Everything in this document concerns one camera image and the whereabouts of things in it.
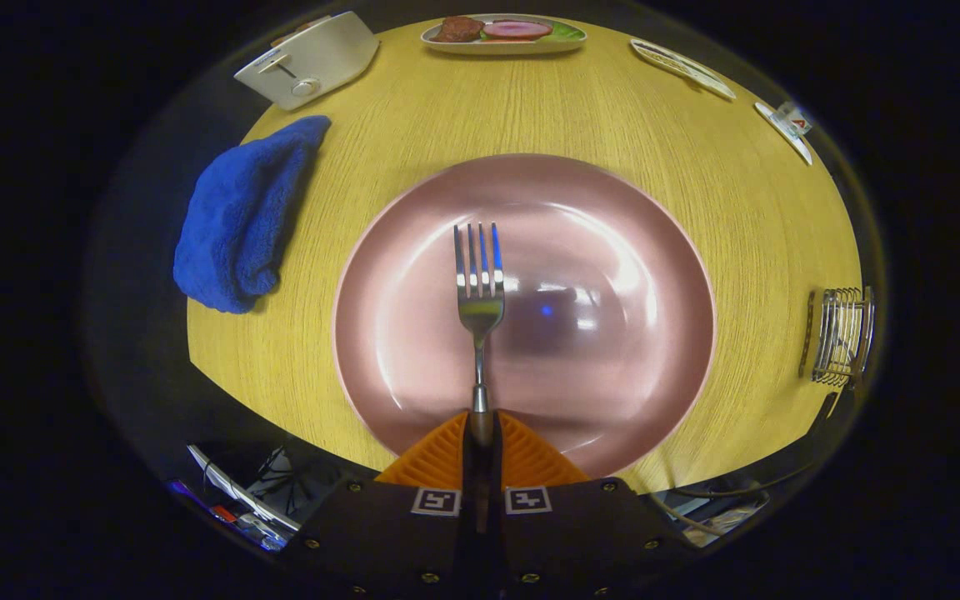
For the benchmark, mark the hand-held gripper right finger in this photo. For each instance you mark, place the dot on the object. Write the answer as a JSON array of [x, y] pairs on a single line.
[[492, 458]]

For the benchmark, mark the long brown meat piece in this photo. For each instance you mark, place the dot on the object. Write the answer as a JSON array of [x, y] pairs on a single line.
[[457, 29]]

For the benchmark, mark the pink plate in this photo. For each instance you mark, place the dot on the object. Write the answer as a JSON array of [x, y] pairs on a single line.
[[613, 350]]

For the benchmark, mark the green lettuce leaf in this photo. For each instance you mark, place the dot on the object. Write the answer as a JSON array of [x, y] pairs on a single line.
[[565, 32]]

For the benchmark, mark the pink ham slice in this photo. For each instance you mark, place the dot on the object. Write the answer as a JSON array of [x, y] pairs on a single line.
[[517, 30]]

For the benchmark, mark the grey food plate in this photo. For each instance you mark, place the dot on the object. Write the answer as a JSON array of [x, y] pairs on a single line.
[[505, 46]]

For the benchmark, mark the white square coaster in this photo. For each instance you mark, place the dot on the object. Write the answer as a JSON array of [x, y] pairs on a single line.
[[784, 132]]

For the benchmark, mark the white divided bean tray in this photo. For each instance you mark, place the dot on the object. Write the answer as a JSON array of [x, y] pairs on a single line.
[[684, 69]]

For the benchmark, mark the brown toast slice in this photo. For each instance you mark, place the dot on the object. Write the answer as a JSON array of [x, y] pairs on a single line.
[[301, 29]]

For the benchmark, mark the white bottle green cap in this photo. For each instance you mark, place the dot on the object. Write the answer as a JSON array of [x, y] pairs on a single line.
[[795, 119]]

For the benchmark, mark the white toaster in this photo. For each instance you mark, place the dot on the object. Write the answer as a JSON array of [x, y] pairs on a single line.
[[322, 58]]

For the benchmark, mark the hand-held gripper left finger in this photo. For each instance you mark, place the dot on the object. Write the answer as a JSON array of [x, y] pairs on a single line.
[[470, 458]]

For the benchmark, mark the blue towel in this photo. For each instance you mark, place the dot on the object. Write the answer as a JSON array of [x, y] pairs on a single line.
[[238, 217]]

